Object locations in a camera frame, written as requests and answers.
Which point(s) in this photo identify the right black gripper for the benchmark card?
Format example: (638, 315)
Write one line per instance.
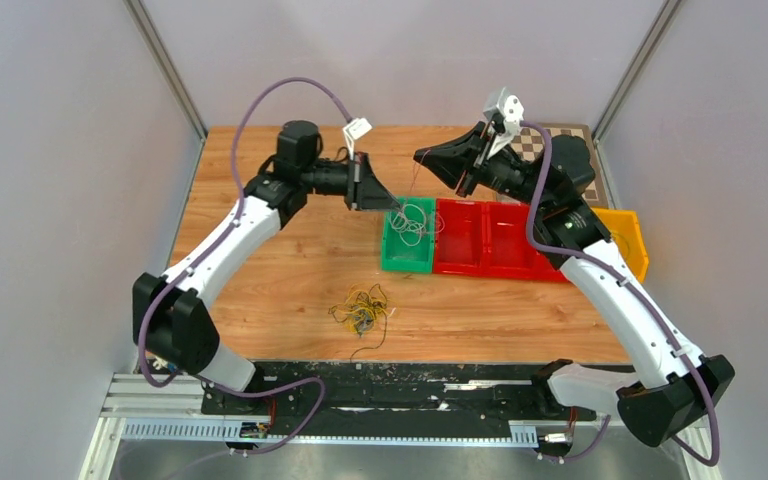
(458, 157)

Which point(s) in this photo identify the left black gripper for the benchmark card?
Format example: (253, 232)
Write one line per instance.
(374, 197)

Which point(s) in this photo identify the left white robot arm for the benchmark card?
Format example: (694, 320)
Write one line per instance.
(171, 316)

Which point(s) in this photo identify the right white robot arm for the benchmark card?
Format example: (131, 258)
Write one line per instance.
(673, 383)

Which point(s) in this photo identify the green plastic bin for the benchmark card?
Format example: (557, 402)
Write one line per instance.
(408, 237)

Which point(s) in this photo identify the red bin left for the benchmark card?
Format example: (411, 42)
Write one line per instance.
(459, 244)

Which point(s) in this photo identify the red bin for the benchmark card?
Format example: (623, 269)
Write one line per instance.
(459, 244)
(550, 265)
(508, 254)

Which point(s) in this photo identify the wooden chessboard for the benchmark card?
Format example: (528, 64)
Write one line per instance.
(528, 145)

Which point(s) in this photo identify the red bin middle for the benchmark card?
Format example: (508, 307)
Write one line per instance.
(508, 254)

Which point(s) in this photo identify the red bin right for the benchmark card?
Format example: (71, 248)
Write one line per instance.
(550, 265)

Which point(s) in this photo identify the yellow plastic bin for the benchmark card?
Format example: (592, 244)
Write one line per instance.
(626, 233)

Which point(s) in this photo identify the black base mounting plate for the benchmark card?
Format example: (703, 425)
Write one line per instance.
(396, 400)

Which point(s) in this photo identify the blue white toy block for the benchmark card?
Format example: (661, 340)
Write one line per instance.
(160, 366)

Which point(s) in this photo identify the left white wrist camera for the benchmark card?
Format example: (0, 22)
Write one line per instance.
(354, 130)

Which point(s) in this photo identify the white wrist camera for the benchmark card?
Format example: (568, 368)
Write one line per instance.
(354, 130)
(503, 112)

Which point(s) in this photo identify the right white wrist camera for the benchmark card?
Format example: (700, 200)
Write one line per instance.
(503, 112)

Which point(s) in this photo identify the right aluminium corner post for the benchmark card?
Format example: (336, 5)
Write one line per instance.
(659, 27)

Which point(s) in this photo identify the aluminium corner post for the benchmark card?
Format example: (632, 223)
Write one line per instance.
(153, 39)
(659, 27)

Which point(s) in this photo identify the left aluminium corner post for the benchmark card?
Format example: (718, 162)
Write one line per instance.
(153, 39)

